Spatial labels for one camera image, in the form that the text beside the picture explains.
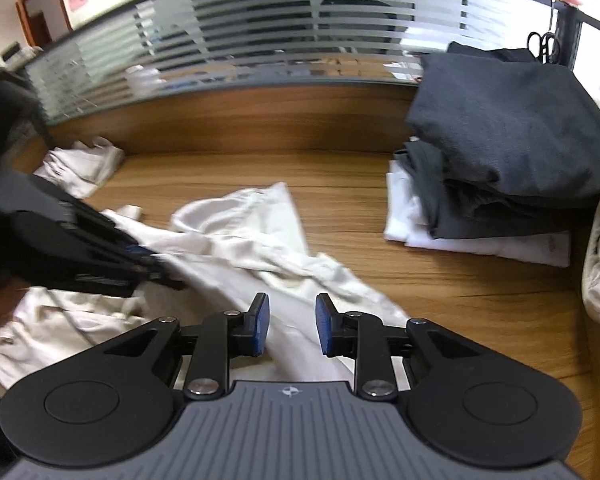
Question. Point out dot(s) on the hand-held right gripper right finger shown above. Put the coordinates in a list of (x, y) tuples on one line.
[(325, 325)]

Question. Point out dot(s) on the cream satin shirt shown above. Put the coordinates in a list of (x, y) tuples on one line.
[(240, 240)]

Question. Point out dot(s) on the beige crumpled garment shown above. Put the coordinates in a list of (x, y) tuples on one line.
[(75, 165)]

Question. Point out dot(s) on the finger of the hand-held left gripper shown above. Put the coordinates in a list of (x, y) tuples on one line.
[(135, 255)]

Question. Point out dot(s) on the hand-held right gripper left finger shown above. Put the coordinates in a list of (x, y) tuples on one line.
[(261, 322)]

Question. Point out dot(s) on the brown wooden door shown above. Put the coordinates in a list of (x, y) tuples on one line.
[(60, 5)]

